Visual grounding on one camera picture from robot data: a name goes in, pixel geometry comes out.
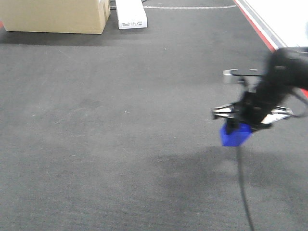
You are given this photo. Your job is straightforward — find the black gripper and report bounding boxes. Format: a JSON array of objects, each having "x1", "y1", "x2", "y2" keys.
[{"x1": 211, "y1": 91, "x2": 294, "y2": 134}]

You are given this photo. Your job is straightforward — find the blue toy brick block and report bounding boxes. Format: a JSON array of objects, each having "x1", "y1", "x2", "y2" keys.
[{"x1": 219, "y1": 123, "x2": 252, "y2": 147}]

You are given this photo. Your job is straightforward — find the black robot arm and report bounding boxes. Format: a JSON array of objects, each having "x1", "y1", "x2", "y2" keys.
[{"x1": 212, "y1": 47, "x2": 308, "y2": 135}]

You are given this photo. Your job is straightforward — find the white long cardboard box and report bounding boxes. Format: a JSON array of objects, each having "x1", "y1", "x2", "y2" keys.
[{"x1": 115, "y1": 0, "x2": 148, "y2": 30}]

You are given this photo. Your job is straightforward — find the large brown cardboard box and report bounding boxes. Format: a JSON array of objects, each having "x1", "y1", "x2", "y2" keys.
[{"x1": 0, "y1": 0, "x2": 110, "y2": 34}]

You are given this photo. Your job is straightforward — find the black hanging cable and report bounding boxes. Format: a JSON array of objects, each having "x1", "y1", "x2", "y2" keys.
[{"x1": 236, "y1": 145, "x2": 256, "y2": 231}]

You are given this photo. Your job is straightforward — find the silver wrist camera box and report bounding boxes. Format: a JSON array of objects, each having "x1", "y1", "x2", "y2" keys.
[{"x1": 222, "y1": 68, "x2": 264, "y2": 84}]

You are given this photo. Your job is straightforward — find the white panel with grey rail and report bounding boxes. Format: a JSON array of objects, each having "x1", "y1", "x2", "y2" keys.
[{"x1": 234, "y1": 0, "x2": 308, "y2": 49}]

